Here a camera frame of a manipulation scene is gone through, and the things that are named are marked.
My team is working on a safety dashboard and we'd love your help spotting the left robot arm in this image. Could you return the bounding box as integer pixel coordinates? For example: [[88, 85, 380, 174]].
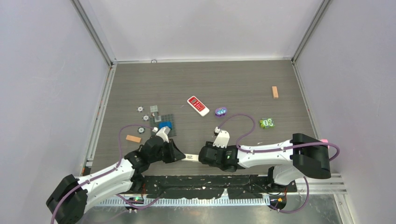
[[46, 136, 186, 224]]

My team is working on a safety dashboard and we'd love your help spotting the remote battery cover strip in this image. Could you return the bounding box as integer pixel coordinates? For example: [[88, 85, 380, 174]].
[[182, 154, 199, 162]]

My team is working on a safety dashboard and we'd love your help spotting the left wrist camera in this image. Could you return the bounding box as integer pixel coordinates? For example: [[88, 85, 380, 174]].
[[152, 126, 171, 143]]

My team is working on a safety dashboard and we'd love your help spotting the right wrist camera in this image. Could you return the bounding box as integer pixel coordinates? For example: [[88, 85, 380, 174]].
[[212, 127, 230, 148]]

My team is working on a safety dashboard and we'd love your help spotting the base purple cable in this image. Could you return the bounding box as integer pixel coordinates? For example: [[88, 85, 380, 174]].
[[268, 176, 310, 215], [116, 193, 164, 211]]

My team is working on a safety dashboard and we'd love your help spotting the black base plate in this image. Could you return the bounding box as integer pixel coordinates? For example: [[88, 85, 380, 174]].
[[127, 175, 297, 199]]

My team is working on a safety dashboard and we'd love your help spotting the small gear near finger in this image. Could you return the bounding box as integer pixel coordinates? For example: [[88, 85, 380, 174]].
[[138, 127, 145, 134]]

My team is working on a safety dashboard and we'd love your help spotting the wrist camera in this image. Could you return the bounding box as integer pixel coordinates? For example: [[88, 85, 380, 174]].
[[212, 127, 230, 148], [152, 126, 171, 143]]

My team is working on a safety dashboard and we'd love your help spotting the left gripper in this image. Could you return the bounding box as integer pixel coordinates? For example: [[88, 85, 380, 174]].
[[150, 140, 185, 164]]

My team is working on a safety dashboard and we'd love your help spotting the clear lego plate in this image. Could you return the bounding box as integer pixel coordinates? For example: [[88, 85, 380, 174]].
[[150, 105, 158, 112]]

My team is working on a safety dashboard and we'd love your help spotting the small gear upper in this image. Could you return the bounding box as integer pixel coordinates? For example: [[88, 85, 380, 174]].
[[136, 106, 144, 112]]

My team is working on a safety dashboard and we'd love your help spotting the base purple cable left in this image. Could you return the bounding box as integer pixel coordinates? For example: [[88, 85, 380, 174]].
[[116, 193, 164, 211]]

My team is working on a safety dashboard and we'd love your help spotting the wooden block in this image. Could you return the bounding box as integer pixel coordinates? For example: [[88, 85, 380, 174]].
[[126, 135, 141, 143], [271, 86, 279, 99]]

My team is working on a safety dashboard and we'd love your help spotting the grey lego baseplate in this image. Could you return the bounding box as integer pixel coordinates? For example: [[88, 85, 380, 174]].
[[149, 114, 177, 137]]

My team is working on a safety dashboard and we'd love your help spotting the wooden block left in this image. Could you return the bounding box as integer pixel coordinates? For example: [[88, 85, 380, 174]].
[[126, 135, 141, 143]]

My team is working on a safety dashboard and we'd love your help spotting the white remote control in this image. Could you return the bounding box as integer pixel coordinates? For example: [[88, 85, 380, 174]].
[[187, 96, 210, 117]]

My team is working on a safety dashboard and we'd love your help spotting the green owl eraser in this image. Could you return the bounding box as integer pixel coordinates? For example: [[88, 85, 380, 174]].
[[259, 118, 275, 129]]

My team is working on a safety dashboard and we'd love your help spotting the small gear middle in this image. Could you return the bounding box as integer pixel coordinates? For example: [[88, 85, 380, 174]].
[[142, 115, 150, 121]]

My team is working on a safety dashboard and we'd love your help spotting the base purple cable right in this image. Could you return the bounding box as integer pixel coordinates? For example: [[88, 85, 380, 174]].
[[268, 176, 310, 215]]

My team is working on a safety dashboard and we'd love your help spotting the blue lego brick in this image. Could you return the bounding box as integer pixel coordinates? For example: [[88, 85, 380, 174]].
[[158, 121, 172, 129]]

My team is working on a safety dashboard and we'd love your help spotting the wooden block right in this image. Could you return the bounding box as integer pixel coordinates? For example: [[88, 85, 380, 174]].
[[271, 86, 279, 99]]

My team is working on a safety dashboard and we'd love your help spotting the purple paw eraser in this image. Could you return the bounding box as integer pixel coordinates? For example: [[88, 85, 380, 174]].
[[215, 107, 227, 117]]

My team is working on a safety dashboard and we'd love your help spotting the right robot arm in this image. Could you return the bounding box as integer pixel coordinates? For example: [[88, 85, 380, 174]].
[[198, 133, 331, 192]]

